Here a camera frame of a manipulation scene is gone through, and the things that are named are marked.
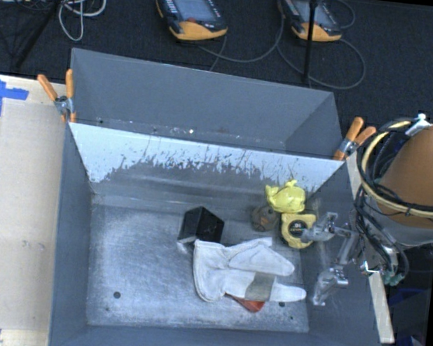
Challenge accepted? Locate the black box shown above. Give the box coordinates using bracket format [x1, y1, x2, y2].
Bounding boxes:
[176, 203, 227, 249]

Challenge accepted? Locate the red flat piece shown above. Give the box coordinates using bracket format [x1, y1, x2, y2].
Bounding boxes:
[228, 295, 267, 315]

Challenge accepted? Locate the brown-grey ball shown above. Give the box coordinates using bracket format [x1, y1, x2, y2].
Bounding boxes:
[249, 203, 281, 235]

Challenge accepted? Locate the yellow crumpled toy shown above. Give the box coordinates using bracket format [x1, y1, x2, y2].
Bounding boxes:
[262, 175, 310, 217]

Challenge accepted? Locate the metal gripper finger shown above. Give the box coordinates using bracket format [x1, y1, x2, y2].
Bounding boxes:
[311, 264, 351, 310]
[299, 209, 340, 247]

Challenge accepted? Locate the yellow tape measure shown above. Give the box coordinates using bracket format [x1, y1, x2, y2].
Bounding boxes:
[277, 210, 319, 252]

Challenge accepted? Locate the grey metal bin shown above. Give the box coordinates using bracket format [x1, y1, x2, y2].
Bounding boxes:
[35, 47, 417, 346]

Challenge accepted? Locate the pale wood board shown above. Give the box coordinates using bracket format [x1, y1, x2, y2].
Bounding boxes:
[0, 97, 77, 339]

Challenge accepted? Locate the white work glove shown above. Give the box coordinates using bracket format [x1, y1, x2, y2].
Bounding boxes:
[186, 228, 314, 316]

